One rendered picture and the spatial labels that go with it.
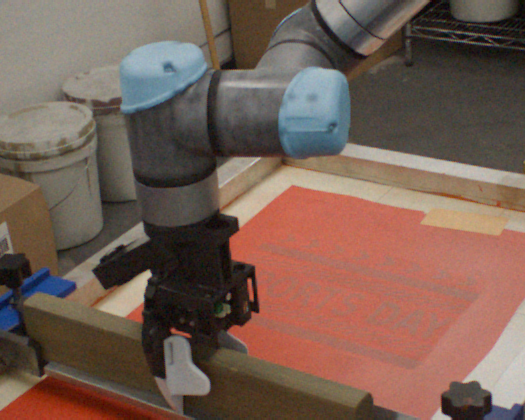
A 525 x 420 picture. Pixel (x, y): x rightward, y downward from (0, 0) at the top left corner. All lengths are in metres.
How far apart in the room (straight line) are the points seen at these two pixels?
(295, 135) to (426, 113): 3.34
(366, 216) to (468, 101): 2.83
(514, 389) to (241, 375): 0.27
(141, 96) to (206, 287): 0.19
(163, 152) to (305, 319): 0.42
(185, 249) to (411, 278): 0.43
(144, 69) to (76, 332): 0.35
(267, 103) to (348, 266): 0.52
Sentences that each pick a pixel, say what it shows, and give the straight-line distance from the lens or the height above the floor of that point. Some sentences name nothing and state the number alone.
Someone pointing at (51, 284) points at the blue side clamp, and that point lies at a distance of 1.43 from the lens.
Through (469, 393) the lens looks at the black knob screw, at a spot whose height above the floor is 1.06.
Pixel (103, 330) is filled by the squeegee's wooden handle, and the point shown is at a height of 1.06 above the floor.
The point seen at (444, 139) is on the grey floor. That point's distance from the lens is 4.11.
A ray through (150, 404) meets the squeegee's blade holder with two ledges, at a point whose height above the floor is 0.99.
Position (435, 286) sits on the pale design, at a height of 0.96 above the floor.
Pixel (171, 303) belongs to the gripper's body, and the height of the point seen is 1.13.
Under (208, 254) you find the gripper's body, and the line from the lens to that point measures 1.06.
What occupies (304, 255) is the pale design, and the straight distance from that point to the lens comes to 1.51.
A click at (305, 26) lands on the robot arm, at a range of 1.10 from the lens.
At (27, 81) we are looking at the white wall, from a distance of 3.84.
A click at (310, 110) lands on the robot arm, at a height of 1.32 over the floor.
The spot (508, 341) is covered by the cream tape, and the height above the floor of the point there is 0.96.
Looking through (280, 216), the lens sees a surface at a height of 0.96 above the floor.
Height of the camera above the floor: 1.70
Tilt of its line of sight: 27 degrees down
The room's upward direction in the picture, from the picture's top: 6 degrees counter-clockwise
